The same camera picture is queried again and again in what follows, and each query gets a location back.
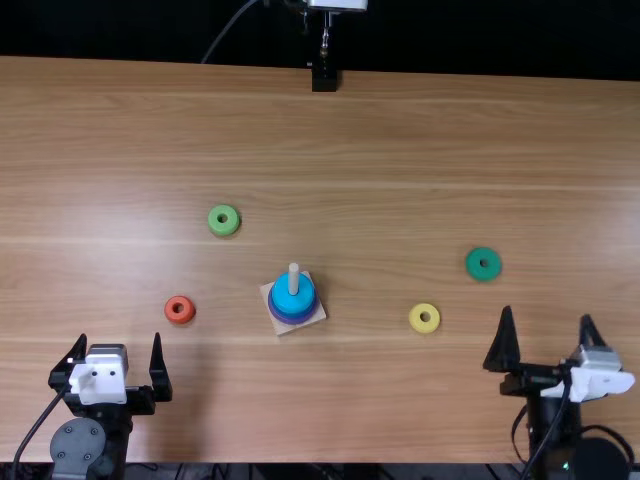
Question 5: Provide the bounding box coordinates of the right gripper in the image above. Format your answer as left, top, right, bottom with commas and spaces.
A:
482, 305, 610, 400

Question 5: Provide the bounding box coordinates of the black cable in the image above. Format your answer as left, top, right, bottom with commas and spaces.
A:
522, 372, 574, 477
510, 403, 533, 464
10, 387, 72, 477

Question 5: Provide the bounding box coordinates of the purple ring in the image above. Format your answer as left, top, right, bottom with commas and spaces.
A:
268, 294, 318, 325

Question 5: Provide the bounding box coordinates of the grey cable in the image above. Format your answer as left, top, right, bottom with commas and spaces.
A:
199, 0, 262, 65

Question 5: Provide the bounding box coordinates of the dark blue ring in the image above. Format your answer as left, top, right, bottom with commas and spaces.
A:
268, 288, 317, 318

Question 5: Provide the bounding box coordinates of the silver metal box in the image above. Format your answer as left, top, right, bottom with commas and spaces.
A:
305, 0, 370, 12

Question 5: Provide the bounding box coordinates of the orange ring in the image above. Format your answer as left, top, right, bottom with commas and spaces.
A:
163, 295, 197, 326

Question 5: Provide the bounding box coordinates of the wooden peg base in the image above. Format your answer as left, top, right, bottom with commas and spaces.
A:
258, 262, 329, 338

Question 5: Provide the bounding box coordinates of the dark green ring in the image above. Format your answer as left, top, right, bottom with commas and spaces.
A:
465, 246, 503, 282

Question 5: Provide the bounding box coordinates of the light blue ring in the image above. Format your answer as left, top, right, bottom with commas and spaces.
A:
271, 272, 316, 312

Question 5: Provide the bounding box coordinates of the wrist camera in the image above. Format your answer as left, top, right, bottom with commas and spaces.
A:
539, 343, 637, 403
68, 343, 131, 407

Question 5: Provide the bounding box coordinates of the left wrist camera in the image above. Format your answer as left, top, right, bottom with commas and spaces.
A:
68, 343, 131, 407

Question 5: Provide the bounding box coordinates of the black clamp stand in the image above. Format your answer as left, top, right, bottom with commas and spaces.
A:
305, 9, 339, 94

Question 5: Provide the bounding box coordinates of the yellow ring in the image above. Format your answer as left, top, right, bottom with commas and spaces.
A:
408, 302, 442, 335

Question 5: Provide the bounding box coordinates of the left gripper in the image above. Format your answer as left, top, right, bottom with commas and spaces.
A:
47, 331, 174, 417

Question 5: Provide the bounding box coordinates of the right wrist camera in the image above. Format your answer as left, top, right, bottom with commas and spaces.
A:
539, 343, 637, 403

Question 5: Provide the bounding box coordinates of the light green ring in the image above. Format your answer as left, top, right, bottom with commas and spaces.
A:
207, 203, 242, 238

